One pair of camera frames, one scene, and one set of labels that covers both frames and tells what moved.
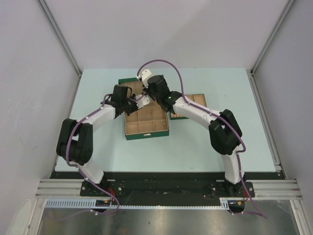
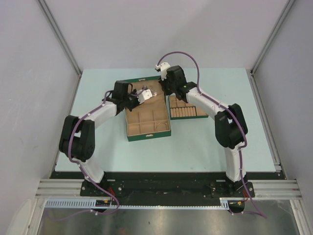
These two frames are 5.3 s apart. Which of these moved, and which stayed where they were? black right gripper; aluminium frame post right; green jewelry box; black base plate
Moved: black right gripper
Stayed: green jewelry box; aluminium frame post right; black base plate
